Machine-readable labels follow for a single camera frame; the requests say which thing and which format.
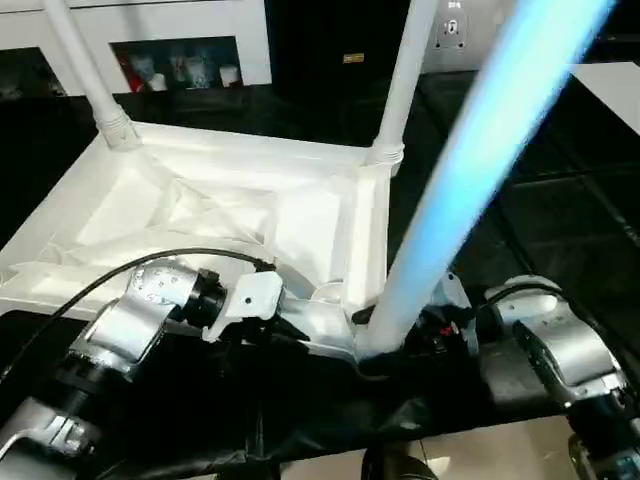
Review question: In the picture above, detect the white plastic table top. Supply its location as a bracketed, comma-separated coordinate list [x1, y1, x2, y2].
[0, 121, 402, 362]

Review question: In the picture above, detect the white plastic table leg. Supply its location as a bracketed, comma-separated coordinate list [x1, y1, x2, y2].
[356, 0, 622, 360]
[43, 0, 140, 152]
[366, 0, 442, 177]

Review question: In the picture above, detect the black right robot foot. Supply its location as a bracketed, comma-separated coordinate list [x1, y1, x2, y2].
[360, 446, 437, 480]

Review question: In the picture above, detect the black work mat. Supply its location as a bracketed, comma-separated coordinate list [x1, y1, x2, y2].
[0, 62, 640, 474]

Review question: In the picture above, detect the black box with gold label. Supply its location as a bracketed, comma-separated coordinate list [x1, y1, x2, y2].
[263, 0, 417, 90]

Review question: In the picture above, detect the red box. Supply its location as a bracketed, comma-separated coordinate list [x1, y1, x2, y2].
[121, 53, 142, 95]

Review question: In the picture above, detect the white cabinet with glass doors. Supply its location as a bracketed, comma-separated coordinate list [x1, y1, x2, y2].
[0, 0, 275, 97]

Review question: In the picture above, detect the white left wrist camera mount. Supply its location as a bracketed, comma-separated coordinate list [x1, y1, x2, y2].
[202, 268, 285, 345]

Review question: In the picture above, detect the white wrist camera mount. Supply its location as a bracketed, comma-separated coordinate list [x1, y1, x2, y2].
[202, 268, 285, 345]
[433, 271, 475, 357]

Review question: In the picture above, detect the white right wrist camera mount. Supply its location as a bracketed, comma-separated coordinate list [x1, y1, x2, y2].
[433, 271, 475, 357]

